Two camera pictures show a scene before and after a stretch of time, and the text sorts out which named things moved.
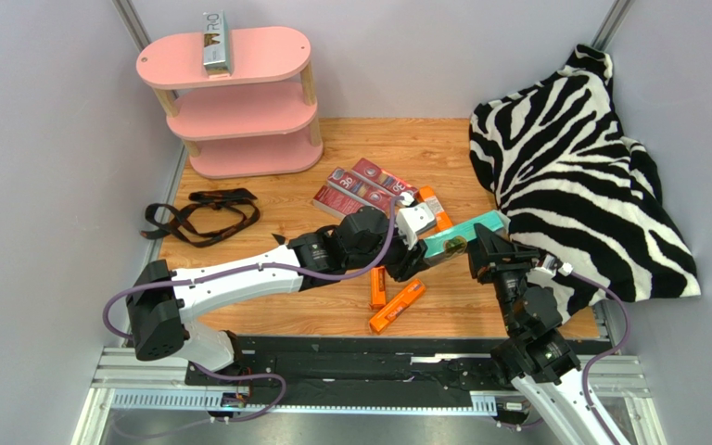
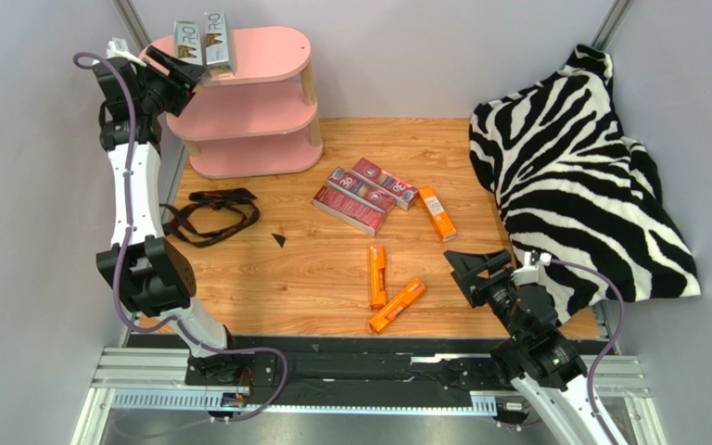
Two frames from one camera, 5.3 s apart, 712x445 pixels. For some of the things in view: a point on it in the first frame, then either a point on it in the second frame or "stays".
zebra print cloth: (582, 204) stays
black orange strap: (159, 217) stays
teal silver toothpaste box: (454, 242) to (186, 42)
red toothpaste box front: (336, 202) stays
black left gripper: (412, 260) to (184, 78)
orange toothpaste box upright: (377, 285) stays
